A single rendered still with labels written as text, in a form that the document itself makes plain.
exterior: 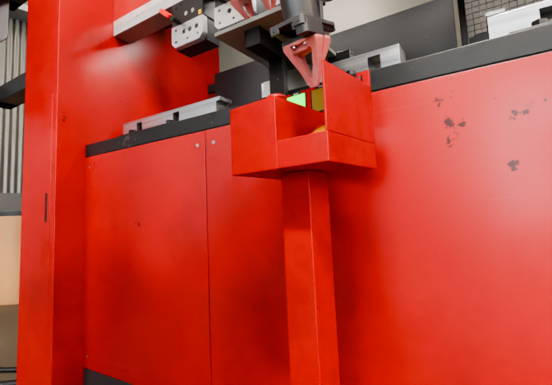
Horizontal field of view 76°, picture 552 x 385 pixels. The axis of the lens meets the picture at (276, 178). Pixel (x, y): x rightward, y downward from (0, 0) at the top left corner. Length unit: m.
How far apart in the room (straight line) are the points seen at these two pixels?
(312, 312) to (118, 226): 0.83
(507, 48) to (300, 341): 0.60
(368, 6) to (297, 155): 3.31
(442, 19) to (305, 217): 1.08
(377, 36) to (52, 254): 1.42
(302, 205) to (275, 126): 0.14
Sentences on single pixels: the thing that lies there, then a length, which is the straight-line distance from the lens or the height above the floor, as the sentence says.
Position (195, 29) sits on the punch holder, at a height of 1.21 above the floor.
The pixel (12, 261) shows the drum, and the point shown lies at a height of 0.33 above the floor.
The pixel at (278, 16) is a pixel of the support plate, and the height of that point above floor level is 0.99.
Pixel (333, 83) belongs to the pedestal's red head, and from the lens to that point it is 0.56.
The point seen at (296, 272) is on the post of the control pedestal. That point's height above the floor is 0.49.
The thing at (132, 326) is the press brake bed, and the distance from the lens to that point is 1.26.
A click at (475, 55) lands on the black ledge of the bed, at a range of 0.75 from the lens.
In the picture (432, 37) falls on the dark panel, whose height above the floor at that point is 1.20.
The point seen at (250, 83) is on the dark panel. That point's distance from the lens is 1.79.
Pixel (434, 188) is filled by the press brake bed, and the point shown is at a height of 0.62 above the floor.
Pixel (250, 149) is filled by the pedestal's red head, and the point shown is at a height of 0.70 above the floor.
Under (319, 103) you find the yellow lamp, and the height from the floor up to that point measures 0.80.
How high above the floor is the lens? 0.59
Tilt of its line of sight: 6 degrees up
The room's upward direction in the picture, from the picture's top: 3 degrees counter-clockwise
